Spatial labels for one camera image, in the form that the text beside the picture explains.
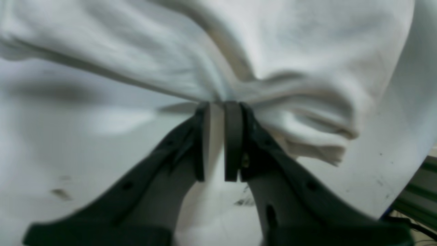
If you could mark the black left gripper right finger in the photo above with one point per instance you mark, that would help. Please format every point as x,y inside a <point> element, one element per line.
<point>293,206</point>

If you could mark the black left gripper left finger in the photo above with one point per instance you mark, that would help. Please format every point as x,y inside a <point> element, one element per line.
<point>142,207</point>

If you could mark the white t-shirt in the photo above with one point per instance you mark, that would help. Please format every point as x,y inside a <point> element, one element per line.
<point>313,70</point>

